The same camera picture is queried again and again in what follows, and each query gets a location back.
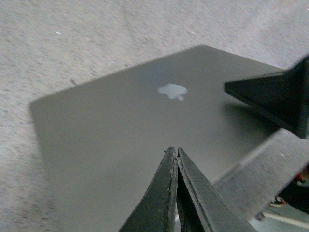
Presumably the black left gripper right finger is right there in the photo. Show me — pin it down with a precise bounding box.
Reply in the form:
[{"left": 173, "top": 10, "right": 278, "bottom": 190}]
[{"left": 224, "top": 56, "right": 309, "bottom": 139}]

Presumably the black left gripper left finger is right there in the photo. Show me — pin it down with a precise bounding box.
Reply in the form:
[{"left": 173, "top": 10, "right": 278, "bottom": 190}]
[{"left": 120, "top": 147, "right": 178, "bottom": 232}]

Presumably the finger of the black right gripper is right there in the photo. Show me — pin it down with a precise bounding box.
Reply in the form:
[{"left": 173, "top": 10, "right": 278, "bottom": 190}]
[{"left": 177, "top": 148, "right": 256, "bottom": 232}]

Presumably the grey laptop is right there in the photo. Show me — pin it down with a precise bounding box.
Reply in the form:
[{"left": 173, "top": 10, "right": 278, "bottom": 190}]
[{"left": 30, "top": 46, "right": 279, "bottom": 232}]

